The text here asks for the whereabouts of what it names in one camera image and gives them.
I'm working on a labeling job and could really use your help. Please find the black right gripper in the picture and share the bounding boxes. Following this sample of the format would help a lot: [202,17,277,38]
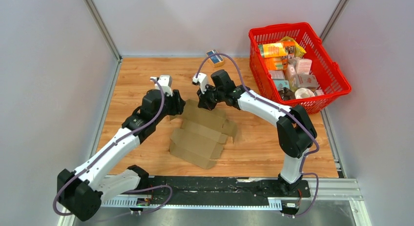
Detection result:
[197,83,225,111]

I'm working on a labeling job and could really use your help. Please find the brown cardboard box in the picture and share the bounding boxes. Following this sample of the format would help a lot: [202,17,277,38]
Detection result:
[169,99,238,169]

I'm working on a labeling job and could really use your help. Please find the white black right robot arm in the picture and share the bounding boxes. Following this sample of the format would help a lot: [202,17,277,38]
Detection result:
[192,69,317,196]

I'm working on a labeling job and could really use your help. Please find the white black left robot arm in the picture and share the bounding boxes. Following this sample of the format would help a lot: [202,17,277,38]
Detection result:
[53,89,186,221]

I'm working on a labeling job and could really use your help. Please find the small blue yellow box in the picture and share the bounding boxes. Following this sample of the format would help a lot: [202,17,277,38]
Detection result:
[206,49,225,68]

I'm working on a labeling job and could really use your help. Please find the teal small box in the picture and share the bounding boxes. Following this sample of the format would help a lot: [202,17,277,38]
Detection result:
[273,80,290,91]

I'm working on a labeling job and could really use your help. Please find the pink patterned box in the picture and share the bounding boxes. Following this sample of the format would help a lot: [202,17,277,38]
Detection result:
[297,74,319,91]

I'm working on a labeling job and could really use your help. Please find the orange juice carton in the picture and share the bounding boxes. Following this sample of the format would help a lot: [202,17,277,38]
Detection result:
[264,57,288,70]

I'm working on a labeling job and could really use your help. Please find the brown chocolate packet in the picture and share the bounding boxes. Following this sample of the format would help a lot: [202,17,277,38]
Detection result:
[278,87,296,101]

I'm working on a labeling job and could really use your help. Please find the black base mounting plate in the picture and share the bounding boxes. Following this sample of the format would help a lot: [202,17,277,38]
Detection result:
[138,176,311,206]

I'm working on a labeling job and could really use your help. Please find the red plastic shopping basket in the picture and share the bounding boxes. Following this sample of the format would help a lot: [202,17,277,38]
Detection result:
[248,22,352,114]

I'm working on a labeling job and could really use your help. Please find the orange snack packet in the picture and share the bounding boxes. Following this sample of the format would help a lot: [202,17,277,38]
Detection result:
[258,41,295,58]

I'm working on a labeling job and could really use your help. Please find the white tape roll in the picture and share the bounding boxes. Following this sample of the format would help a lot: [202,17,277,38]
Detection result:
[294,88,315,99]

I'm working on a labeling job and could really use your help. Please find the pink white tissue pack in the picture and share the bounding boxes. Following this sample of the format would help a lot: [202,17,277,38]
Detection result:
[295,58,312,75]

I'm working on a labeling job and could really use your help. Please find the yellow snack bag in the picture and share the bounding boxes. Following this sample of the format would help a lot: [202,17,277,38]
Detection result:
[280,36,307,58]

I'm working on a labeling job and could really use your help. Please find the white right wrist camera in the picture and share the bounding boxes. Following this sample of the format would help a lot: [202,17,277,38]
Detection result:
[192,73,208,94]

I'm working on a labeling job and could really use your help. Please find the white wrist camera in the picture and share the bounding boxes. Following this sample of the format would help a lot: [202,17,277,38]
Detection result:
[150,75,173,97]
[192,73,208,94]

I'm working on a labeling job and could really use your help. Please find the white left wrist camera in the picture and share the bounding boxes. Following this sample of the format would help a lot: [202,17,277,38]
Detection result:
[150,75,173,97]

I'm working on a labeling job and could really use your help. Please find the left aluminium wall post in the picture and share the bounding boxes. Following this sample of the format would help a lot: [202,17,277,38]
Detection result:
[84,0,122,62]

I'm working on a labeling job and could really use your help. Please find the aluminium wall post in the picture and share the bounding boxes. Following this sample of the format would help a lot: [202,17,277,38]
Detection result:
[319,0,349,41]
[84,0,122,62]

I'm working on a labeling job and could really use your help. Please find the right aluminium wall post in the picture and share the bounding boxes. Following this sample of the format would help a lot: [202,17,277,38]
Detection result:
[319,0,349,41]

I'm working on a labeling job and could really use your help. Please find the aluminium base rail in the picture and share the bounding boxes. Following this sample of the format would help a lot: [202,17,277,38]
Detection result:
[66,177,363,209]

